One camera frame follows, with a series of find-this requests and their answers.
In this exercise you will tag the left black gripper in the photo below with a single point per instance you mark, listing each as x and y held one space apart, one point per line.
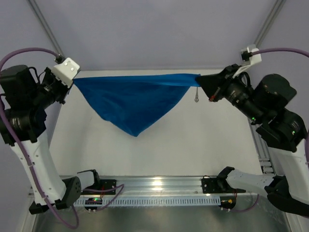
62 91

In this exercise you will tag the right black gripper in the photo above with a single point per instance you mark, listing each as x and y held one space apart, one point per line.
217 87

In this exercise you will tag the blue cloth napkin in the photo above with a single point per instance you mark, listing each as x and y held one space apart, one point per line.
134 103

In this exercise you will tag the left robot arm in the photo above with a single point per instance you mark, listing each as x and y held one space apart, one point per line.
24 130

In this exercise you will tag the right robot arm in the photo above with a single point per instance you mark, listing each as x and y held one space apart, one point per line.
283 131

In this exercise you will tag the silver fork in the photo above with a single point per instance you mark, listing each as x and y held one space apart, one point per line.
196 96

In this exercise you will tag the right controller board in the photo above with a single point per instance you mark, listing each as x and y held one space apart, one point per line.
227 203

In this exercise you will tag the controller board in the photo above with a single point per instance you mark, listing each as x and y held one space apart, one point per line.
227 203
92 204

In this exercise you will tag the left controller board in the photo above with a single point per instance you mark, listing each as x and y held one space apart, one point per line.
92 204

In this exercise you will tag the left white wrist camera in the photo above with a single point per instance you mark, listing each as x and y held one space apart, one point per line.
66 71

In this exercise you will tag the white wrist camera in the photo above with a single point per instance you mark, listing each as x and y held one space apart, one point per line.
66 71
248 58

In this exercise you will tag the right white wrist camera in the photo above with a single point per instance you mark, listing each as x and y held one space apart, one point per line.
248 58

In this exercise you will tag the right aluminium frame post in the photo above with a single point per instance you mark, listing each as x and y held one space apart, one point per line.
269 21

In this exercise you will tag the aluminium frame post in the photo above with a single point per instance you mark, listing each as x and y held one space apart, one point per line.
269 21
44 24

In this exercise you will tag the left aluminium frame post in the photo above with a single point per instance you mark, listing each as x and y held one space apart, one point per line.
44 24

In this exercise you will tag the right side aluminium rail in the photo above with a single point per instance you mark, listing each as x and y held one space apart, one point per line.
262 151

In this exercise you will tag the aluminium rail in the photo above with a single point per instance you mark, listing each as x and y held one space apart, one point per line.
148 185
262 151

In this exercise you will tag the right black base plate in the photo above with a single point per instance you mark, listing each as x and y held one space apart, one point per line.
217 185

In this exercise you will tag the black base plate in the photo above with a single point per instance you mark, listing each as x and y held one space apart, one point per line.
217 185
103 187

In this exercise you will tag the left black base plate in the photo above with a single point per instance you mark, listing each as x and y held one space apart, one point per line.
103 187

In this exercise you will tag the slotted cable duct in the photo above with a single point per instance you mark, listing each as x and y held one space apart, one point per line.
156 201

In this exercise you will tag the aluminium front rail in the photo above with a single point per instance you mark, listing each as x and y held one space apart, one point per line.
148 185

